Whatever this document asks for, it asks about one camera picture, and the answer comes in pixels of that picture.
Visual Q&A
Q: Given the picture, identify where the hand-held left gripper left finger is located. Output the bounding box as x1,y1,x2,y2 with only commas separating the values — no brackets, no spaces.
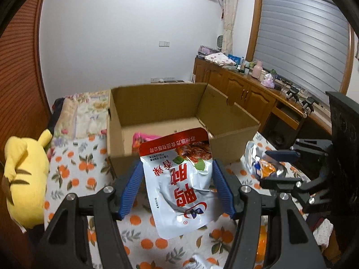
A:
35,161,145,269

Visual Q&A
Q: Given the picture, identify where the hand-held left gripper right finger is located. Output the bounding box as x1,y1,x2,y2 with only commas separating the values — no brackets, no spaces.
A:
212,159,327,269

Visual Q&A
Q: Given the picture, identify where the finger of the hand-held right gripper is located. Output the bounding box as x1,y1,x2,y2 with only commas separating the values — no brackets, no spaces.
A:
259,171,334,213
265,139,333,163

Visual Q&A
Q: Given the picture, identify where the silver brown snack packet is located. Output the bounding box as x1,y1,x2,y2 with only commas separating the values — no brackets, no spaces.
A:
245,141,287,178

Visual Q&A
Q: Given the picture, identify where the white red snack packet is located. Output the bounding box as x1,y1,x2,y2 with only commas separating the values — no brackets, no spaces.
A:
139,127,225,240

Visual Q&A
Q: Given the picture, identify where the pink snack packet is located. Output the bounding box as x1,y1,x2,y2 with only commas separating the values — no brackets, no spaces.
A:
132,132,162,148

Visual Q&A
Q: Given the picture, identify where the orange snack packet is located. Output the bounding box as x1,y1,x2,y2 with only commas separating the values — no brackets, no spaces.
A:
258,226,267,264

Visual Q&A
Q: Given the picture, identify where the silver blue snack packet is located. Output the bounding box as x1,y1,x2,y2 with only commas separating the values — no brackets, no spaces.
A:
188,254,219,269

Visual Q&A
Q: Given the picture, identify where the brown cardboard box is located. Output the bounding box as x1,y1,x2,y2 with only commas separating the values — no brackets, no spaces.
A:
107,82,261,178

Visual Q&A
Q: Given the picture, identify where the black mini tripod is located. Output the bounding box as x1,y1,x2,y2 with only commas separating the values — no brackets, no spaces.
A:
301,97,316,118
286,87,300,101

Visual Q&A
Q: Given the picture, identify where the orange print bedsheet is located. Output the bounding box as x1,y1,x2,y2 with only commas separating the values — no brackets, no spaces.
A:
43,132,334,269

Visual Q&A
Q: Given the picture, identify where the white patterned cloth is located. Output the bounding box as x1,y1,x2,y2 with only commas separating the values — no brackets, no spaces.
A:
313,219,334,247

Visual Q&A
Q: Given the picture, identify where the long wooden cabinet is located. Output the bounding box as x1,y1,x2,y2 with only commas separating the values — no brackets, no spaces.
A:
193,57,334,149

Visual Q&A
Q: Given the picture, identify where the pink tissue pack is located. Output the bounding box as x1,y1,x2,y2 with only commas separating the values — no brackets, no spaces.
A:
261,73,275,88

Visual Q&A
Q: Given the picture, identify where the floral blanket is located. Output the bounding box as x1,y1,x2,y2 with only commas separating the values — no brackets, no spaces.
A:
52,91,111,141

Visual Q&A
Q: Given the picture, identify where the pink bottle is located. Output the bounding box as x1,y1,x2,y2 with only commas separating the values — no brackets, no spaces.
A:
252,60,263,79

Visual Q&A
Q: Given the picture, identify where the yellow plush toy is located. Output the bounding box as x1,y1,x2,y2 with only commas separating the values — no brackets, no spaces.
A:
1,129,54,229

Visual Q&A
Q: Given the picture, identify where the dark cloth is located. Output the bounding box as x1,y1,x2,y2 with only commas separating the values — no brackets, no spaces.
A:
48,98,65,131

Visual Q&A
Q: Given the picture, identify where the folded floral cloth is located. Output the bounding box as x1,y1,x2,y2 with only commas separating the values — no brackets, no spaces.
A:
205,53,236,66

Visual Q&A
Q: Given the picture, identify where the grey window blind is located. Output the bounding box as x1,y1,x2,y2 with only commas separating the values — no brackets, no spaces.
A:
245,0,351,90

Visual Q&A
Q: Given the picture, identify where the purple patterned bag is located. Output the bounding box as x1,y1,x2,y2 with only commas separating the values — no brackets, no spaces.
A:
198,46,221,56

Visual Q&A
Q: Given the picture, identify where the cream patterned curtain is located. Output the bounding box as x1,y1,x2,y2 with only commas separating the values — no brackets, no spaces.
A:
221,0,239,55

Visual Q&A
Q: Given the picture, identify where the wooden louvred wardrobe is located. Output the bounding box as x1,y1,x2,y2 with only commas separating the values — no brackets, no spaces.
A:
0,0,52,269

